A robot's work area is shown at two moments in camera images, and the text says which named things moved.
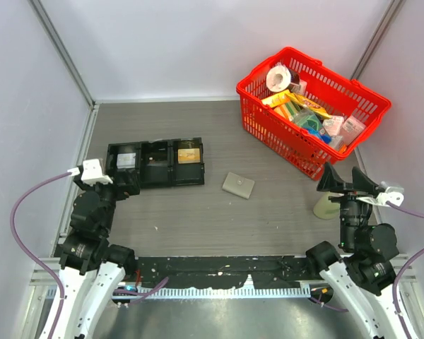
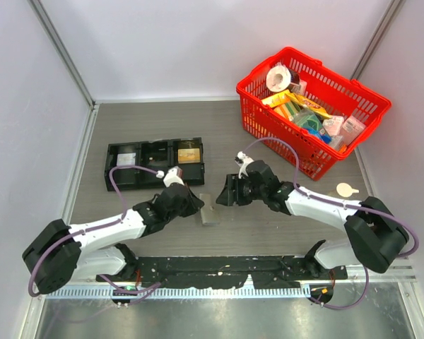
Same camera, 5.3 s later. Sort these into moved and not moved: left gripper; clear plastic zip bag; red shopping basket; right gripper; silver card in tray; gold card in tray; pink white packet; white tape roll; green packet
Moved: left gripper; right gripper; clear plastic zip bag
Not moved: white tape roll; green packet; red shopping basket; gold card in tray; pink white packet; silver card in tray
